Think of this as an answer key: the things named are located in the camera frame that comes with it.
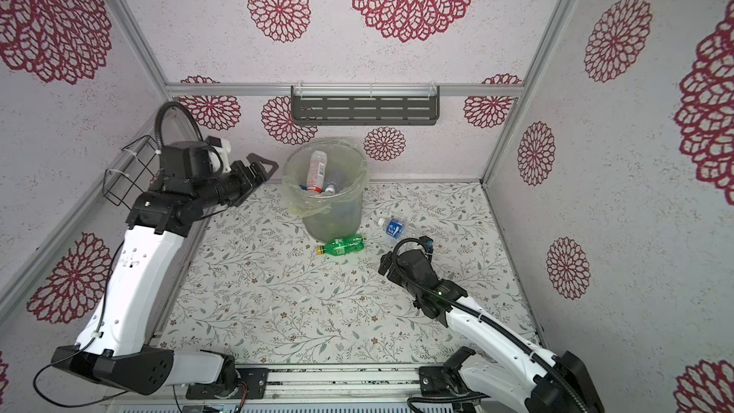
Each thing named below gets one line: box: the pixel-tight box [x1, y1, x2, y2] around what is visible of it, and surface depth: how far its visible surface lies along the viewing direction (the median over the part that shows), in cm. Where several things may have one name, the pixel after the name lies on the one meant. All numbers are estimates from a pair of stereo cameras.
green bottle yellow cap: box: [316, 234, 366, 257], surface depth 99 cm
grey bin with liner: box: [281, 137, 369, 243], surface depth 94 cm
